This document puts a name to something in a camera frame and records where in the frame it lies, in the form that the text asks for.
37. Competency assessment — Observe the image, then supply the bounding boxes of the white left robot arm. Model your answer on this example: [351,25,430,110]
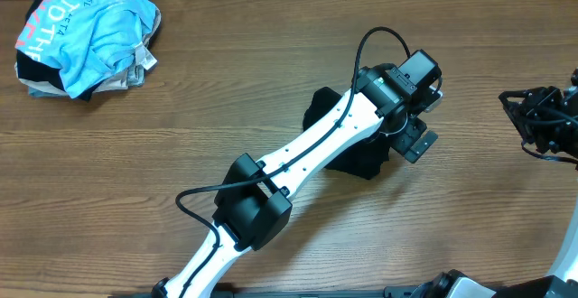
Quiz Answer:
[151,62,443,297]

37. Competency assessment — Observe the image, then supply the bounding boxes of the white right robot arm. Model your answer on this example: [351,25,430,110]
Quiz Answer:
[499,71,577,297]

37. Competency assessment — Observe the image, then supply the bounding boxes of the grey folded garment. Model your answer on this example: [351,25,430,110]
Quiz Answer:
[20,43,157,98]

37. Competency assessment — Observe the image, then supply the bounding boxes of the light blue printed t-shirt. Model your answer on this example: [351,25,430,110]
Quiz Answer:
[14,0,159,99]

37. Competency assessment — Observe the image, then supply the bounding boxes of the black folded garment in pile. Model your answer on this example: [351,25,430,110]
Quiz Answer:
[16,0,99,102]

